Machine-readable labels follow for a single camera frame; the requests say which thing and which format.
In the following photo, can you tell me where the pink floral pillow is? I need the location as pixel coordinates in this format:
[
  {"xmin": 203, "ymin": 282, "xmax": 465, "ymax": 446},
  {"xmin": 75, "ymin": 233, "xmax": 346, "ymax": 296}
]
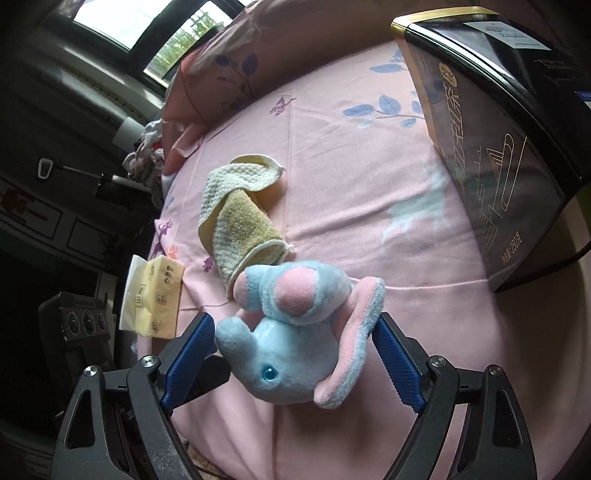
[{"xmin": 161, "ymin": 0, "xmax": 324, "ymax": 162}]

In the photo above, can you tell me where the stick vacuum cleaner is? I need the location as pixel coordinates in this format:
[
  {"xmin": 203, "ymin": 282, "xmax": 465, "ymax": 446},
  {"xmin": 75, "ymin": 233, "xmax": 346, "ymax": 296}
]
[{"xmin": 38, "ymin": 158, "xmax": 153, "ymax": 195}]

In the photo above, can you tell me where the black tea box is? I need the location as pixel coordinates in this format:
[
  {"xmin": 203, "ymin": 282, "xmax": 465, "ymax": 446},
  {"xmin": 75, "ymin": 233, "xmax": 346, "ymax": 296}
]
[{"xmin": 390, "ymin": 6, "xmax": 591, "ymax": 292}]

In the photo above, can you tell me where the pile of clothes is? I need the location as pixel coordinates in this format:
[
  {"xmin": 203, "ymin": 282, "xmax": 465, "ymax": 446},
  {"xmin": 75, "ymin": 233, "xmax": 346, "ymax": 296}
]
[{"xmin": 122, "ymin": 119, "xmax": 167, "ymax": 195}]

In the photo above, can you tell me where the yellow tissue pack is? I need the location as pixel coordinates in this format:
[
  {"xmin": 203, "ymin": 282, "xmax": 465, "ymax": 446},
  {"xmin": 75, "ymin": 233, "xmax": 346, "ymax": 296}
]
[{"xmin": 119, "ymin": 255, "xmax": 185, "ymax": 340}]

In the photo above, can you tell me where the black window frame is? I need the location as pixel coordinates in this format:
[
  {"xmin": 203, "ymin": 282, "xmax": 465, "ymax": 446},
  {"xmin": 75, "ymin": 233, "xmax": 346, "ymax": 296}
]
[{"xmin": 41, "ymin": 0, "xmax": 259, "ymax": 88}]

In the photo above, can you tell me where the blue pink plush elephant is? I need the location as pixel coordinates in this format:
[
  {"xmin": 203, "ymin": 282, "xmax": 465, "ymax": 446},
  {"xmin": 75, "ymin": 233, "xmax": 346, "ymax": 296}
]
[{"xmin": 215, "ymin": 259, "xmax": 386, "ymax": 410}]

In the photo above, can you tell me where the dark wooden cabinet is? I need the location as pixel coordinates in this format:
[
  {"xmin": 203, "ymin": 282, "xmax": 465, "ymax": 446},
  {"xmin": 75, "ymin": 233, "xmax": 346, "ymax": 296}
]
[{"xmin": 0, "ymin": 175, "xmax": 158, "ymax": 278}]

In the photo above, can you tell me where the white yellow towel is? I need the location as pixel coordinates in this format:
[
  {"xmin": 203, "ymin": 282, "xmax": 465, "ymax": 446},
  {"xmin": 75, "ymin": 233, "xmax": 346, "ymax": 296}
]
[{"xmin": 198, "ymin": 154, "xmax": 296, "ymax": 296}]

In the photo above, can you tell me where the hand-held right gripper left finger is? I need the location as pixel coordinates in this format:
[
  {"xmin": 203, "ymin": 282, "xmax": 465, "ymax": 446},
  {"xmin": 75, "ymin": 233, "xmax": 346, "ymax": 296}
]
[{"xmin": 54, "ymin": 311, "xmax": 218, "ymax": 480}]

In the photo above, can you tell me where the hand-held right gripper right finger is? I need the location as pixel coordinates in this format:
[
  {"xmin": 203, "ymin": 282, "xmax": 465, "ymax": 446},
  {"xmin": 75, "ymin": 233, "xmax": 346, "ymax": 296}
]
[{"xmin": 372, "ymin": 313, "xmax": 539, "ymax": 480}]

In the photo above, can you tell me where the black device with dials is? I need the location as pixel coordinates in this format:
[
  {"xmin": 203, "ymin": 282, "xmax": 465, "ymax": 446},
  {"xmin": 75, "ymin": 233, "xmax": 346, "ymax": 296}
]
[{"xmin": 38, "ymin": 292, "xmax": 116, "ymax": 374}]

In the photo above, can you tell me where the white container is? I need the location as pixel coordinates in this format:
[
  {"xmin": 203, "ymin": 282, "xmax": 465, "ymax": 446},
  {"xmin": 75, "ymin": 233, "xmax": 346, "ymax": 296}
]
[{"xmin": 113, "ymin": 117, "xmax": 145, "ymax": 151}]

